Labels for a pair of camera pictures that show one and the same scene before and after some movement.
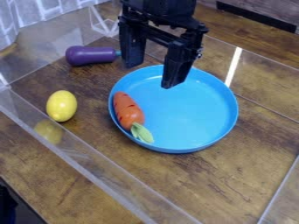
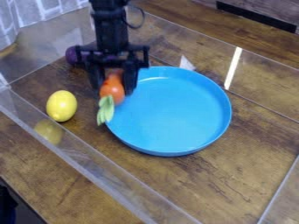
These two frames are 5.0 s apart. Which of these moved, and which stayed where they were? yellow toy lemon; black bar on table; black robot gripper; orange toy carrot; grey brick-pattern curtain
Moved: black robot gripper; orange toy carrot
Stayed: yellow toy lemon; grey brick-pattern curtain; black bar on table
